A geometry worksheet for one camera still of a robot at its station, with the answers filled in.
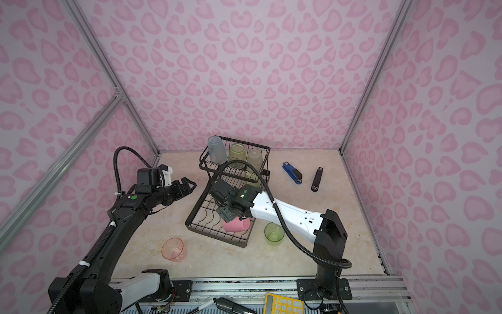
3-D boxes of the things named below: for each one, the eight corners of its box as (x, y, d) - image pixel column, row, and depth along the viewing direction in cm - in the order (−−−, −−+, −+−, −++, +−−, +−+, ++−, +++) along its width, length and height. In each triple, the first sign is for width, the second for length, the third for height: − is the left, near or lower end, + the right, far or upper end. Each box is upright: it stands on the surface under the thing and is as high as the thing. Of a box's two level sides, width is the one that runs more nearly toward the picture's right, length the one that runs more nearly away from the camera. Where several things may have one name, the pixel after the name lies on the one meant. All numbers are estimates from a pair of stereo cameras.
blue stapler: (297, 185, 106) (298, 180, 103) (282, 167, 114) (283, 162, 111) (303, 182, 107) (305, 177, 104) (288, 164, 116) (289, 159, 112)
